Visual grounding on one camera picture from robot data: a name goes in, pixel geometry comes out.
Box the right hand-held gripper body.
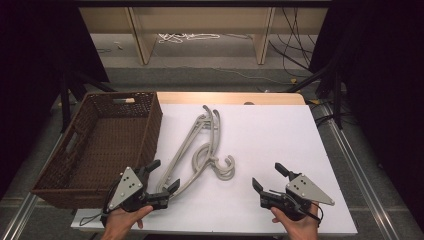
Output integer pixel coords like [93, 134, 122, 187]
[259, 171, 336, 222]

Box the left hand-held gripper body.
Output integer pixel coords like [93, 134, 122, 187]
[105, 164, 171, 214]

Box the brown wicker basket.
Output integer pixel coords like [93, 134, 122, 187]
[30, 91, 164, 210]

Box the person's left hand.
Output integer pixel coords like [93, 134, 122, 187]
[101, 204, 155, 240]

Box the person's right hand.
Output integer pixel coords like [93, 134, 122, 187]
[270, 202, 321, 240]

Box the white table board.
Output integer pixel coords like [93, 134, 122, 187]
[70, 103, 358, 236]

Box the black tripod stand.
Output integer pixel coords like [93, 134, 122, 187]
[59, 70, 117, 134]
[285, 64, 345, 130]

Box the black curtain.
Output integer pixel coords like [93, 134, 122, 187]
[309, 0, 424, 231]
[0, 0, 110, 201]

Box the light wooden shelf unit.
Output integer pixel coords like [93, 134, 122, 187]
[79, 7, 329, 66]

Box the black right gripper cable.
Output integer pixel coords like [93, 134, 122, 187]
[269, 189, 325, 224]

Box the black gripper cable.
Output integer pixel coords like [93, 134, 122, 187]
[269, 189, 325, 224]
[78, 179, 123, 228]

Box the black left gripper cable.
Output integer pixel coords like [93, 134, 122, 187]
[78, 179, 123, 228]

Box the aluminium floor rail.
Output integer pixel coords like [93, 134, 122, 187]
[319, 102, 399, 240]
[0, 133, 64, 240]

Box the bundle of black cables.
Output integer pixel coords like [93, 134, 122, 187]
[269, 7, 318, 78]

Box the white coiled floor cable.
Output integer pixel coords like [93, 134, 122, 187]
[157, 32, 222, 45]

